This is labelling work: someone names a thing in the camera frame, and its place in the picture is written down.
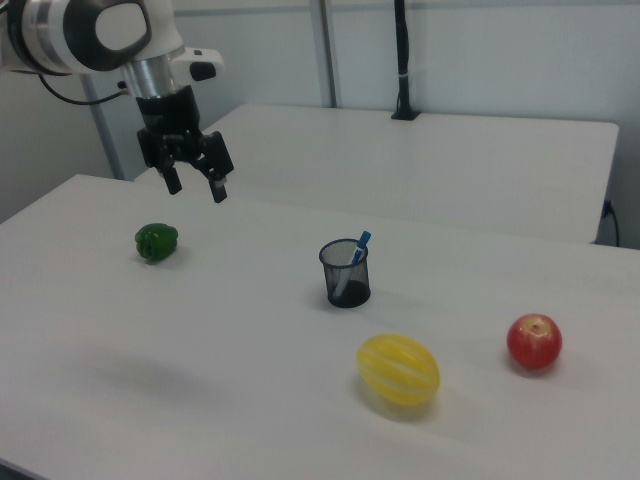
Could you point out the yellow striped melon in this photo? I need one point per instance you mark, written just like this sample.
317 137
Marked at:
397 370

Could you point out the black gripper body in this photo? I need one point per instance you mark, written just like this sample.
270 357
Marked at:
167 117

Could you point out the black camera pole with base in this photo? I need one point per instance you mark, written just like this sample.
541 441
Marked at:
402 50

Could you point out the red apple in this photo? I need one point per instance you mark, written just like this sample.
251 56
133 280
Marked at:
534 341

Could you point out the white rounded-corner table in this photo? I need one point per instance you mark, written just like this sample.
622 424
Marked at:
400 165

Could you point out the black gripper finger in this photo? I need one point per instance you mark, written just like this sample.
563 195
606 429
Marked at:
219 157
152 147

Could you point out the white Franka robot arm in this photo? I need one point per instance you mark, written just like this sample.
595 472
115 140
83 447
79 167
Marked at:
50 30

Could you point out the grey metal partition post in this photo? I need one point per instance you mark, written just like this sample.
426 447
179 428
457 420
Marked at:
327 50

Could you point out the green bell pepper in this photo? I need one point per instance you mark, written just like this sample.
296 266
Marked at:
156 242

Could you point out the black mesh pen holder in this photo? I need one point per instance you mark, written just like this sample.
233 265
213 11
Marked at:
350 287

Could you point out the blue white marker pen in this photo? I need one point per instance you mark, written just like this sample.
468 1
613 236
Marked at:
361 246

